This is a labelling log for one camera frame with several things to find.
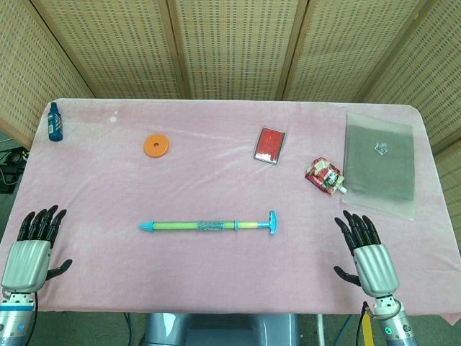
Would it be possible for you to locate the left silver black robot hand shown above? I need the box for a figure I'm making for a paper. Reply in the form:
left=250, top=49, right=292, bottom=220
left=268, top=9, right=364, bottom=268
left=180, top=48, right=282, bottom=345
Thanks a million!
left=0, top=204, right=73, bottom=293

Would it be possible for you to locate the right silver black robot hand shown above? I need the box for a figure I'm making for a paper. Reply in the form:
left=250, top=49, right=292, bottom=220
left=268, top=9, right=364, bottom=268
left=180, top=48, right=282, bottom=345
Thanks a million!
left=333, top=210, right=400, bottom=298

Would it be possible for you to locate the green and blue water pump toy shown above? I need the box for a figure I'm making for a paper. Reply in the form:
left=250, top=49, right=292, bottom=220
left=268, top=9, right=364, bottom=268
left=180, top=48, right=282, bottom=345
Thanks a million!
left=138, top=210, right=279, bottom=237

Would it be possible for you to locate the yellow tag strip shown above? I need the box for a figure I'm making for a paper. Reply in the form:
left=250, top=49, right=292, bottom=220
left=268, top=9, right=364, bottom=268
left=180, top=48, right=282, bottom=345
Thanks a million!
left=361, top=302, right=374, bottom=346

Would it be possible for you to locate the white table leg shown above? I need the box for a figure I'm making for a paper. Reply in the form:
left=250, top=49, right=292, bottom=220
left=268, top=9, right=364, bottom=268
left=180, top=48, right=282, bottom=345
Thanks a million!
left=316, top=313, right=326, bottom=346

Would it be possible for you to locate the grey cloth in clear bag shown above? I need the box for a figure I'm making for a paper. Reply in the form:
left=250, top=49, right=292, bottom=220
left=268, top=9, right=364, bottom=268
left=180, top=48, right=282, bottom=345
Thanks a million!
left=341, top=110, right=418, bottom=221

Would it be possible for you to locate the black equipment on floor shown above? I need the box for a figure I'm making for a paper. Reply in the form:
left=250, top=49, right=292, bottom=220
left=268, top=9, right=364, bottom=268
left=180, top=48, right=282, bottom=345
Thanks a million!
left=0, top=146, right=29, bottom=192

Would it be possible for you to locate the crumpled red spout pouch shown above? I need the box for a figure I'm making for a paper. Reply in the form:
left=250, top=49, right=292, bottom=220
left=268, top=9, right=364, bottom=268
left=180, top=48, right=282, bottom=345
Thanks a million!
left=305, top=156, right=347, bottom=195

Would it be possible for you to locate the blue spray bottle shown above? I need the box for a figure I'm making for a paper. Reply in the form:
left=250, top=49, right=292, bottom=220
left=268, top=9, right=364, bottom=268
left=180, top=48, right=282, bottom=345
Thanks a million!
left=48, top=102, right=65, bottom=143

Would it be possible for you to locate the pink tablecloth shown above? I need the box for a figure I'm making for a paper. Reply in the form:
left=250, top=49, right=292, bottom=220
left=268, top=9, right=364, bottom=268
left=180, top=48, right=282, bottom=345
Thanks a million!
left=0, top=99, right=461, bottom=325

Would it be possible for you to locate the red ink pad box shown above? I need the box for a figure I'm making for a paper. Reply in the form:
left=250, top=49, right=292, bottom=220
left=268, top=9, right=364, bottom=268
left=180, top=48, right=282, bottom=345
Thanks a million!
left=252, top=126, right=287, bottom=166

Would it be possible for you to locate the grey robot torso base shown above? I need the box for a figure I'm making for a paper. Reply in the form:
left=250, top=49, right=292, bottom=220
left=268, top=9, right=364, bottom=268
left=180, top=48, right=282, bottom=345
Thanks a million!
left=143, top=312, right=300, bottom=346

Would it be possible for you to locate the orange disc with hole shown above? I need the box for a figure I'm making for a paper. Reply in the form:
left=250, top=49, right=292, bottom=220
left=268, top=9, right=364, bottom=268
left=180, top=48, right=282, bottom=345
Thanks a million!
left=143, top=133, right=172, bottom=159

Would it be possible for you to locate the woven bamboo folding screen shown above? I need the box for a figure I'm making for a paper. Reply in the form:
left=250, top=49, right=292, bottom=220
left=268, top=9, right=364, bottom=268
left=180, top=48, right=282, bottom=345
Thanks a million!
left=0, top=0, right=461, bottom=253

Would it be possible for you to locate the blue cable under table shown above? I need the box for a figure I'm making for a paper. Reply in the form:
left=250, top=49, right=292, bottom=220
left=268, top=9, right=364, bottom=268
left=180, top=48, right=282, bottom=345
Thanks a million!
left=337, top=315, right=354, bottom=346
left=123, top=312, right=133, bottom=346

